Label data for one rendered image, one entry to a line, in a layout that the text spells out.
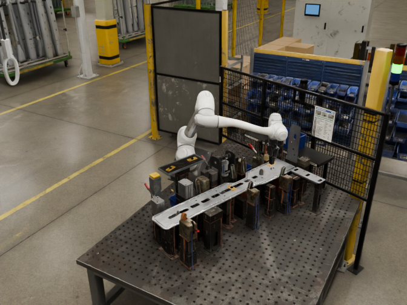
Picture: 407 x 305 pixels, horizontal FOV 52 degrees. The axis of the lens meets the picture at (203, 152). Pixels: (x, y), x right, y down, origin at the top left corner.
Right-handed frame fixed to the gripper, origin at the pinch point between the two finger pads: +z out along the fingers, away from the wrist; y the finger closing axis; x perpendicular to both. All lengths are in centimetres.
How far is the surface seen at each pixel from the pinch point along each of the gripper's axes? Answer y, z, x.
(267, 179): 9.5, 8.9, -15.4
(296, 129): 2.5, -21.0, 26.4
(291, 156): 0.4, 5.3, 26.5
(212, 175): -16, 2, -53
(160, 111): -290, 63, 89
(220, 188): -5, 9, -54
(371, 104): 49, -49, 58
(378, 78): 50, -70, 58
